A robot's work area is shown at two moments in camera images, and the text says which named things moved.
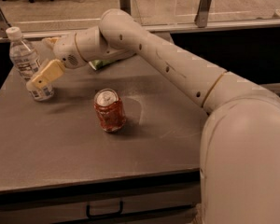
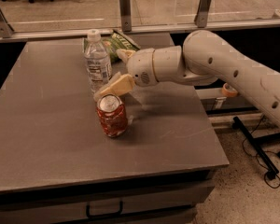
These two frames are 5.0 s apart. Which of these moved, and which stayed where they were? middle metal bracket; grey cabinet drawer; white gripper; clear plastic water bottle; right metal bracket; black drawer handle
Moved: white gripper; clear plastic water bottle
Stayed: right metal bracket; grey cabinet drawer; middle metal bracket; black drawer handle
